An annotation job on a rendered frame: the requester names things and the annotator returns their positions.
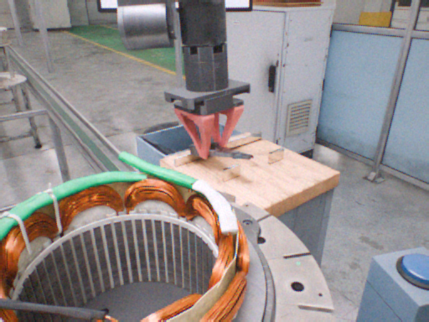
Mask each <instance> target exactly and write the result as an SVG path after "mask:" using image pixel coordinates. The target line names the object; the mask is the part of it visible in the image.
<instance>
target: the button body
mask: <svg viewBox="0 0 429 322"><path fill-rule="evenodd" d="M413 253H418V254H425V255H427V256H429V251H428V250H427V249H426V248H425V247H419V248H412V249H409V250H405V251H399V252H393V253H386V254H383V255H379V256H376V257H372V259H371V263H370V267H369V271H368V274H367V277H366V282H365V285H364V292H363V295H362V297H361V302H360V305H359V309H358V314H357V317H356V320H355V322H429V291H428V290H423V289H420V288H418V287H415V286H413V285H412V284H409V283H408V282H407V281H405V280H404V279H403V278H402V277H401V276H400V274H399V273H398V272H397V269H396V266H395V265H396V263H397V261H396V260H397V259H398V258H399V257H402V256H404V255H407V254H413Z"/></svg>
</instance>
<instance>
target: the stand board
mask: <svg viewBox="0 0 429 322"><path fill-rule="evenodd" d="M278 148H282V147H281V146H279V145H276V144H275V143H271V142H269V141H267V140H265V139H263V138H262V139H261V140H257V141H255V142H253V143H247V144H246V145H243V146H239V147H237V148H232V150H235V151H240V152H243V153H248V154H252V155H253V156H254V158H251V159H233V158H229V157H215V156H210V157H208V158H207V159H199V160H196V161H194V162H192V163H188V164H185V165H181V166H178V167H177V168H176V167H175V166H174V158H177V157H181V156H183V155H185V154H190V150H189V151H184V152H182V153H179V154H174V155H173V156H170V157H166V158H162V159H160V167H162V168H167V169H171V170H174V171H178V172H181V173H182V174H186V175H188V176H192V177H193V178H195V179H203V180H204V181H205V182H207V183H208V184H209V185H210V186H211V187H212V188H213V189H214V190H220V191H222V192H225V193H229V194H231V195H233V196H235V204H237V205H243V204H245V203H246V202H247V201H249V202H251V203H252V204H253V205H257V207H261V208H262V209H263V210H265V211H266V212H268V213H269V214H270V215H269V216H275V218H276V217H278V216H280V215H282V214H283V213H287V212H288V211H289V210H292V209H293V208H296V207H298V206H299V205H302V204H304V202H307V201H309V200H312V199H313V198H315V197H316V196H319V195H321V194H323V193H324V192H326V191H329V190H331V189H332V188H335V187H337V185H339V175H340V172H339V171H337V170H334V169H332V168H329V167H328V166H326V165H322V164H320V163H317V162H316V161H313V160H312V159H309V158H307V157H303V156H302V155H301V154H298V153H294V152H293V151H290V150H288V149H286V148H284V154H283V159H281V160H280V161H277V162H276V163H273V164H269V163H268V159H269V152H271V151H275V150H277V149H278ZM236 164H240V176H238V177H237V178H234V179H231V180H229V181H226V182H223V181H222V169H224V168H229V167H230V166H232V165H236Z"/></svg>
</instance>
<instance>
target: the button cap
mask: <svg viewBox="0 0 429 322"><path fill-rule="evenodd" d="M401 268H402V269H403V271H404V272H405V273H406V275H409V276H410V278H413V279H415V280H416V281H419V282H420V283H424V284H429V256H427V255H425V254H418V253H413V254H407V255H406V256H404V257H403V261H402V264H401Z"/></svg>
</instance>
